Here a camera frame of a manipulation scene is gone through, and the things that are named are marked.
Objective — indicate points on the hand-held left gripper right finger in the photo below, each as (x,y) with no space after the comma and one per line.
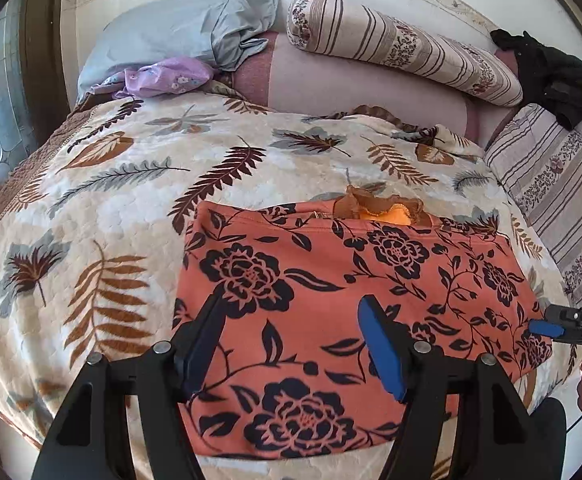
(381,350)

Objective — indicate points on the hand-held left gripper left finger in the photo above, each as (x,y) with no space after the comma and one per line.
(201,350)

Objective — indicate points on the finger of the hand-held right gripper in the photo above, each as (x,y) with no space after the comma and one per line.
(546,329)
(568,315)

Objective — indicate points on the orange floral garment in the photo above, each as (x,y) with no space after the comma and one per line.
(346,310)

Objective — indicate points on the black clothes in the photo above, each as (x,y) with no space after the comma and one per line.
(556,75)

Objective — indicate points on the striped floral pillow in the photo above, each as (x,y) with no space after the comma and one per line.
(556,180)

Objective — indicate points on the leaf print blanket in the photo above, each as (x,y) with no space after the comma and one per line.
(121,210)

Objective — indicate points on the pink padded cushion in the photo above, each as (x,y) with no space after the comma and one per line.
(346,80)

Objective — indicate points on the purple flowered cloth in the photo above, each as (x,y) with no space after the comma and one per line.
(166,77)

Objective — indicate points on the rolled striped floral quilt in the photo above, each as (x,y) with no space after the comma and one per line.
(396,40)

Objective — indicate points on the grey blue pillow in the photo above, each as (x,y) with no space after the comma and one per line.
(171,30)

